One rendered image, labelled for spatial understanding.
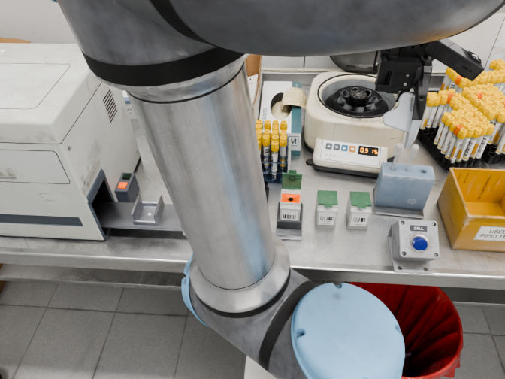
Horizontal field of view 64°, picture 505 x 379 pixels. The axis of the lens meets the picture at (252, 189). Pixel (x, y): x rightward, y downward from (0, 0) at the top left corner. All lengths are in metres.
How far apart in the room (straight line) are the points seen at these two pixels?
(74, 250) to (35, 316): 1.09
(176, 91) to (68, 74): 0.59
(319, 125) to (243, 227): 0.64
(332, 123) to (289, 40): 0.80
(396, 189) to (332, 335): 0.50
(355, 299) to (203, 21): 0.36
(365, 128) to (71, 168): 0.62
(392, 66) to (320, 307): 0.41
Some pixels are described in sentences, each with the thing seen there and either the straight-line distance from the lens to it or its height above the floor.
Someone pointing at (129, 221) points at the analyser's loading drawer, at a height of 0.92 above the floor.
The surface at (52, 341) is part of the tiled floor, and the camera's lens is 1.89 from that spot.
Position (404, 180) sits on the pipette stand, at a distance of 0.87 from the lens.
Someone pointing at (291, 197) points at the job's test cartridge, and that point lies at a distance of 0.81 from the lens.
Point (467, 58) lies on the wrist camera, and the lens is 0.74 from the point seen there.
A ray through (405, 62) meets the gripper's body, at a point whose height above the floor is 1.22.
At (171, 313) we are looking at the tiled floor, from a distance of 1.78.
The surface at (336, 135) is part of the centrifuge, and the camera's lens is 0.98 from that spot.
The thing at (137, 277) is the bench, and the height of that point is 0.27.
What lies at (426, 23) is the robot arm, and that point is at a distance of 0.19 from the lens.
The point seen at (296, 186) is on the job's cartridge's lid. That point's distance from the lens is 0.82.
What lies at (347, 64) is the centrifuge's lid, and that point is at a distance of 1.19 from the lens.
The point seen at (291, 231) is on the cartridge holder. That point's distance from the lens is 0.83.
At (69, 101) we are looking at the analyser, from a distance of 0.76.
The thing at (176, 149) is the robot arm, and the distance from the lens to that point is 0.29.
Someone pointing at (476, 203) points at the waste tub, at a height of 0.88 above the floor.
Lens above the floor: 1.53
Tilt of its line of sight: 44 degrees down
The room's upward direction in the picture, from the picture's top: 2 degrees counter-clockwise
